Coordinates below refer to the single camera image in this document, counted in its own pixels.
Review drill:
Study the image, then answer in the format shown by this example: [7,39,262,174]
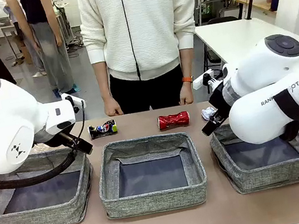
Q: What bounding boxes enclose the wooden table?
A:
[233,0,288,19]

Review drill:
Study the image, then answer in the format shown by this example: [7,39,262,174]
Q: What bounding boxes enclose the bystander in grey trousers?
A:
[6,0,80,102]

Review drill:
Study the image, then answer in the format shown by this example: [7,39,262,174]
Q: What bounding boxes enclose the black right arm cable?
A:
[271,86,299,144]

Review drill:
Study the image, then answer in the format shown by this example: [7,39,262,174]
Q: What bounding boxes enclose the person in white sweater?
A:
[75,0,213,120]

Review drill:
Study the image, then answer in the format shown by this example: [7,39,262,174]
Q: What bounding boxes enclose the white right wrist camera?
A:
[190,67,226,96]

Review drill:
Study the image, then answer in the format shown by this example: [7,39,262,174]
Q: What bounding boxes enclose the grey fabric basket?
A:
[91,128,212,222]
[207,111,299,199]
[0,143,102,224]

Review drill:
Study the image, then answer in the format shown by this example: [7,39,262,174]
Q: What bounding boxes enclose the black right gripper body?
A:
[205,80,239,122]

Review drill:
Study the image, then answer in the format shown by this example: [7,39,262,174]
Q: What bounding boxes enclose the crushed red cola can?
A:
[156,110,192,132]

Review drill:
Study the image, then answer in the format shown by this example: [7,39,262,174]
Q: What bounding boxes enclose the person's left hand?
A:
[176,81,196,106]

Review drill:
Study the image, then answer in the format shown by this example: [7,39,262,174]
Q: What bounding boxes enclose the black chair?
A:
[206,13,239,26]

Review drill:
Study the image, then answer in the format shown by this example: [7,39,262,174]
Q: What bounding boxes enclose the person's left forearm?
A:
[175,46,199,80]

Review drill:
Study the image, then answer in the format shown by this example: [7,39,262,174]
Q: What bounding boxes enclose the person's right hand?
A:
[102,94,125,118]

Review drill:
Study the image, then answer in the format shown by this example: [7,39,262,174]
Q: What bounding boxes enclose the white paper ball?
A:
[200,105,220,122]

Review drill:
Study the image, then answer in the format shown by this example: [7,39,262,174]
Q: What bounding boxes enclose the large white table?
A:
[193,8,299,92]

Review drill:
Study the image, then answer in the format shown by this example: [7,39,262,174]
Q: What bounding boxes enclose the person's right forearm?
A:
[92,60,116,102]

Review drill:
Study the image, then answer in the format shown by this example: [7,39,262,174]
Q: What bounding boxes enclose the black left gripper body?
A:
[33,128,76,154]

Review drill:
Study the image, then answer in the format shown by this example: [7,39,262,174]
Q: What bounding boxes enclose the crushed black Pepsi can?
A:
[87,118,119,141]

